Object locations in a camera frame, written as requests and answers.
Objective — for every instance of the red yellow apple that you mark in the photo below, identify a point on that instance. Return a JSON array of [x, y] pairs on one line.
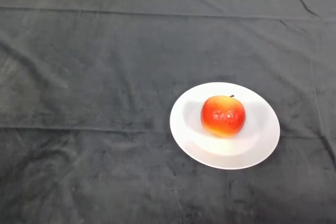
[[223, 116]]

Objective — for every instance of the white round plate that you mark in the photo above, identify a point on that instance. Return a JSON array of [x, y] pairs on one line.
[[236, 153]]

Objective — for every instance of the black cloth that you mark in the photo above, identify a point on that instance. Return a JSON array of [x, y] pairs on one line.
[[131, 51]]

